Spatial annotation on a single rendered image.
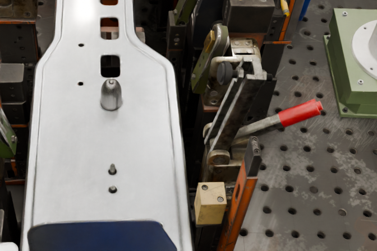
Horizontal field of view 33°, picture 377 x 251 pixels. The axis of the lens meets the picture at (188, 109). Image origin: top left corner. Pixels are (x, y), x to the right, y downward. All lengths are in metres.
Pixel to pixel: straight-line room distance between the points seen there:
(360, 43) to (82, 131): 0.73
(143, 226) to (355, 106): 0.99
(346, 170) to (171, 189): 0.55
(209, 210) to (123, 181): 0.14
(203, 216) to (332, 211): 0.50
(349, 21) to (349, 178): 0.38
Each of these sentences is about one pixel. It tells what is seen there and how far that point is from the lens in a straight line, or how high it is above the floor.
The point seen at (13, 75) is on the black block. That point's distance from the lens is 1.03.
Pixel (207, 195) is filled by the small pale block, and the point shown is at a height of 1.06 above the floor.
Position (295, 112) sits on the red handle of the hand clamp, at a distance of 0.83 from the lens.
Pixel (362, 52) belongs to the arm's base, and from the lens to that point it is 1.44.
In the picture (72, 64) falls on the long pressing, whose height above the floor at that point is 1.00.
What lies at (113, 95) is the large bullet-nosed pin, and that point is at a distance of 0.94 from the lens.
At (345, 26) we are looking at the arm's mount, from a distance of 1.50.
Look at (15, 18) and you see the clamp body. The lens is 1.21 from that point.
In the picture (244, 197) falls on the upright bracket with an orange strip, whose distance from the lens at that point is 0.76.
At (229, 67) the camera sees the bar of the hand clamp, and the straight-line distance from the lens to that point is 0.74.
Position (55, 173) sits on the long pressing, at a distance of 0.90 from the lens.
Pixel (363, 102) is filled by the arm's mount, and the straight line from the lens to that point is 1.41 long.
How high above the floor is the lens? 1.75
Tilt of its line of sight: 51 degrees down
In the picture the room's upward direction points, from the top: 9 degrees clockwise
